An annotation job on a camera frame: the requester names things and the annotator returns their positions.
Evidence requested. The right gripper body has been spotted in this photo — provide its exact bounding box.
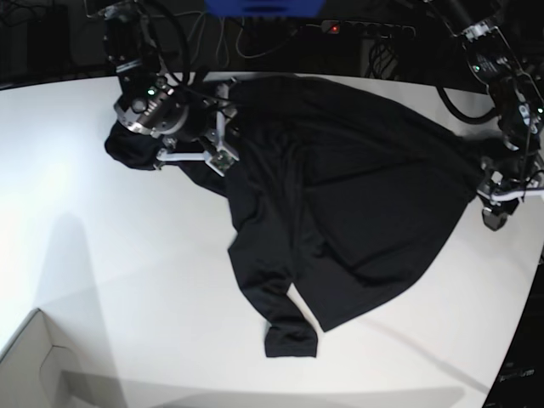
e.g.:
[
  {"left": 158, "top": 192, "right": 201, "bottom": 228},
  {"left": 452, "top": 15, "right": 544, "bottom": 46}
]
[{"left": 174, "top": 100, "right": 218, "bottom": 143}]

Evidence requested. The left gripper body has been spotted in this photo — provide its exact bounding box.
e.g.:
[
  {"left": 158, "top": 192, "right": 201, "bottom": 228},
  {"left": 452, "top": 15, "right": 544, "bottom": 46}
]
[{"left": 484, "top": 156, "right": 543, "bottom": 191}]

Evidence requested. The black t-shirt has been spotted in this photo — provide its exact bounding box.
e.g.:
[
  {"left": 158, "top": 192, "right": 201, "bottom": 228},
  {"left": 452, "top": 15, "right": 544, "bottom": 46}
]
[{"left": 104, "top": 72, "right": 507, "bottom": 359}]

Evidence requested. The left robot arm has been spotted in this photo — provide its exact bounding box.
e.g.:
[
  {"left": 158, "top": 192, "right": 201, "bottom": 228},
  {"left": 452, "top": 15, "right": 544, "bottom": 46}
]
[{"left": 428, "top": 1, "right": 543, "bottom": 183}]

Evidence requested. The blue box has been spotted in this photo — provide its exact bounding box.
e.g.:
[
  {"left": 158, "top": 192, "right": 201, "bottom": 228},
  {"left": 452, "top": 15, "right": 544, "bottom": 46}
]
[{"left": 205, "top": 0, "right": 325, "bottom": 18}]

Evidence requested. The white cardboard box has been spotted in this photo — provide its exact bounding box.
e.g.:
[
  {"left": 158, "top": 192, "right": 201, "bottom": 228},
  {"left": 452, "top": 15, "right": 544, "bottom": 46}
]
[{"left": 0, "top": 308, "right": 128, "bottom": 408}]

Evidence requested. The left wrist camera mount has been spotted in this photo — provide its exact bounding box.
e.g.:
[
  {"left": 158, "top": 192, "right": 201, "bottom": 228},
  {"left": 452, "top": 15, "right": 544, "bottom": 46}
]
[{"left": 477, "top": 157, "right": 543, "bottom": 231}]

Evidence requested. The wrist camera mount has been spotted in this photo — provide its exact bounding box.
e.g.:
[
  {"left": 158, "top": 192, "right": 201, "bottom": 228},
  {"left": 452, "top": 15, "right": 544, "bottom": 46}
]
[
  {"left": 477, "top": 157, "right": 543, "bottom": 231},
  {"left": 156, "top": 80, "right": 239, "bottom": 177}
]

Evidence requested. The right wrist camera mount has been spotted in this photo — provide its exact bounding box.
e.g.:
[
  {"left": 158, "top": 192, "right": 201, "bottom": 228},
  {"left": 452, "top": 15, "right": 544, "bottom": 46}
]
[{"left": 156, "top": 80, "right": 239, "bottom": 177}]

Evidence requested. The white looped cable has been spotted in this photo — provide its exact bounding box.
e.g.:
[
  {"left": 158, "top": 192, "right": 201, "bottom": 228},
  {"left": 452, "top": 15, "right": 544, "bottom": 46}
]
[{"left": 186, "top": 0, "right": 298, "bottom": 67}]

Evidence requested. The white power strip red switch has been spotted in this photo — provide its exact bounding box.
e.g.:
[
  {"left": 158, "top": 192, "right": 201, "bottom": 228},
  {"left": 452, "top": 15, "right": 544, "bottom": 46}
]
[{"left": 320, "top": 20, "right": 417, "bottom": 39}]

